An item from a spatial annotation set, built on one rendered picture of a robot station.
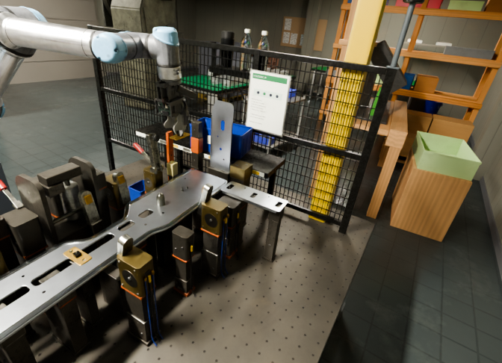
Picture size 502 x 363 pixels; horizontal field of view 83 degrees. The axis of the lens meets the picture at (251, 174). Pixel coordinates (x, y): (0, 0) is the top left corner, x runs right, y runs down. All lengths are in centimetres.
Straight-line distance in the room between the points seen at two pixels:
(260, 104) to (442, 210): 214
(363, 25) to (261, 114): 60
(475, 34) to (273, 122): 747
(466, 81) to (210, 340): 825
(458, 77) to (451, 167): 584
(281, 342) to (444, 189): 227
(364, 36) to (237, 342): 127
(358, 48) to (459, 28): 732
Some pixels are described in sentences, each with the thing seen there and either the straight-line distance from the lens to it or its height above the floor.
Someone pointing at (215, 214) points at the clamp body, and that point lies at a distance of 107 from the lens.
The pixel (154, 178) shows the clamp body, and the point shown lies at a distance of 130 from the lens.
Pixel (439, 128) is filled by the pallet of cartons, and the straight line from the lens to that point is 518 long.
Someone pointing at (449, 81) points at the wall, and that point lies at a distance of 870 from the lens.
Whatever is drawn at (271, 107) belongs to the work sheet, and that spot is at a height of 128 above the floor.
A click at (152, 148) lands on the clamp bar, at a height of 116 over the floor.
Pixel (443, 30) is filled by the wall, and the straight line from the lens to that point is 867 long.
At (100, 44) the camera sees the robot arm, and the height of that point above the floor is 157.
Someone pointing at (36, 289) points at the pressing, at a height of 100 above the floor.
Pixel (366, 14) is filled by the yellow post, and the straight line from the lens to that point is 140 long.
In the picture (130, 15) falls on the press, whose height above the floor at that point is 160.
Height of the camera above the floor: 165
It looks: 28 degrees down
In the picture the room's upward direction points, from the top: 6 degrees clockwise
